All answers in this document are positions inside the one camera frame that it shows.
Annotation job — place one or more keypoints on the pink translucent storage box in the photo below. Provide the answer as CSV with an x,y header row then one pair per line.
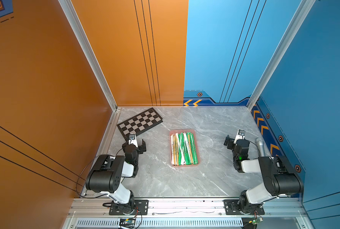
x,y
183,148

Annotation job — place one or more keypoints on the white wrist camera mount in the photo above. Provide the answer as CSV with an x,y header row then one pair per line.
x,y
240,134

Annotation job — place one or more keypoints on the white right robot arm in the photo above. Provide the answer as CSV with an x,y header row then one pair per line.
x,y
278,177

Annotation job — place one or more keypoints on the aluminium corner post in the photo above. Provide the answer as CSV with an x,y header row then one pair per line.
x,y
79,32
296,22

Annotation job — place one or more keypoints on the silver grey microphone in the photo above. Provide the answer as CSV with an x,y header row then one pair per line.
x,y
260,145

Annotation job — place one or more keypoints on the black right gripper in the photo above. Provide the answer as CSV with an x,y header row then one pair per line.
x,y
231,142

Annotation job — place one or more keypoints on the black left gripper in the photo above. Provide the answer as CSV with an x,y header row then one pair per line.
x,y
141,148

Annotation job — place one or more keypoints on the black white chessboard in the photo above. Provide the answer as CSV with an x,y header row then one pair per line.
x,y
140,123

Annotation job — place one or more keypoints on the left aluminium corner post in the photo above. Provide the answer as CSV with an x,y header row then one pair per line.
x,y
79,32

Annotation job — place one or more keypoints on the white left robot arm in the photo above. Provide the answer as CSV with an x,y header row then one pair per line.
x,y
107,172

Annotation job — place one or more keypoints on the green circuit board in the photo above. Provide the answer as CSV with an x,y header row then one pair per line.
x,y
256,221
128,223

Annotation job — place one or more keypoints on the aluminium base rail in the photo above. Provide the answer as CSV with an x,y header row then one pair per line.
x,y
188,213

